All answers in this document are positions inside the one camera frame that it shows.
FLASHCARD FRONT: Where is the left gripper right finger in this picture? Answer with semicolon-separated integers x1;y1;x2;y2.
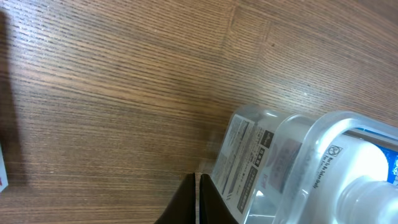
199;174;238;224

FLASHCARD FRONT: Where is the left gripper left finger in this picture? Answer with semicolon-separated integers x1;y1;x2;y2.
155;173;196;224

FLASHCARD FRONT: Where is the white squeeze bottle clear cap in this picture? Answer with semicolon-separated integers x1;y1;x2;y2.
281;133;398;224

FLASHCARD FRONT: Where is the white Panadol box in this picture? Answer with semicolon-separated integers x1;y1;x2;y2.
0;149;9;192

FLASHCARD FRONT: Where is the clear plastic container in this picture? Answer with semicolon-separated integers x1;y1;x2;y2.
211;105;397;223

